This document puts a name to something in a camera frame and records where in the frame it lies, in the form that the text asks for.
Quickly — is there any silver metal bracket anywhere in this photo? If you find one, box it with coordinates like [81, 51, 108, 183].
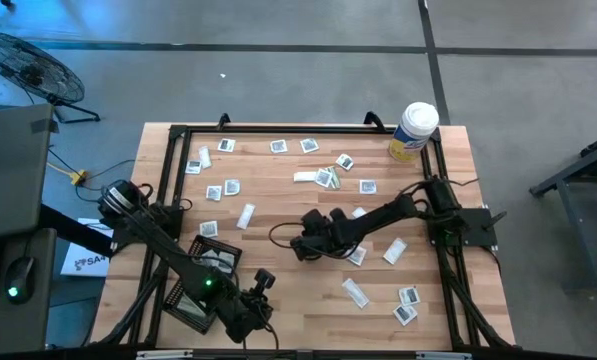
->
[135, 349, 195, 360]
[414, 351, 473, 360]

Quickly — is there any grey computer monitor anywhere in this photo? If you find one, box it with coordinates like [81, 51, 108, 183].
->
[0, 102, 55, 243]

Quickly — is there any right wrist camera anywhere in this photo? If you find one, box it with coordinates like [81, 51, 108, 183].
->
[301, 207, 350, 236]

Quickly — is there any Lysol wipes canister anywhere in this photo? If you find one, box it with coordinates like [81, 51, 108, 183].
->
[387, 101, 441, 164]

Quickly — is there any black wire floor fan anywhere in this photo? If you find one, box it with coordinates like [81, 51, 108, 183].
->
[0, 31, 102, 125]

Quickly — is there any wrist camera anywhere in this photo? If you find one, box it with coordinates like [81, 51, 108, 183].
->
[301, 207, 350, 236]
[253, 267, 278, 293]

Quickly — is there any black desk support beam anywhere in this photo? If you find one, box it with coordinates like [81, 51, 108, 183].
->
[37, 202, 117, 259]

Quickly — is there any black computer mouse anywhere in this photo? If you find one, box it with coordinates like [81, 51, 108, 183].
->
[3, 255, 37, 306]

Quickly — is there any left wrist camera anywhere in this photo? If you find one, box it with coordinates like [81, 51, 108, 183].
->
[253, 267, 278, 293]

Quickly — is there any black slotted plastic basket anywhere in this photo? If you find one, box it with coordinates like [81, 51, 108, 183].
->
[161, 276, 220, 336]
[184, 233, 244, 282]

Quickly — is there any white towelette packet dark band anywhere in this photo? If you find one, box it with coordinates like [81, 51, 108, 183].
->
[200, 248, 237, 274]

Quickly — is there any black metal cart frame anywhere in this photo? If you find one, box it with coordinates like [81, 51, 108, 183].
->
[528, 127, 597, 292]

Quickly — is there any white box under table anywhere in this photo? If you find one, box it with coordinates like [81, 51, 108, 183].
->
[59, 216, 114, 279]

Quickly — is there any dark grey desk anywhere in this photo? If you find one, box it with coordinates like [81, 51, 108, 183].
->
[0, 227, 58, 354]

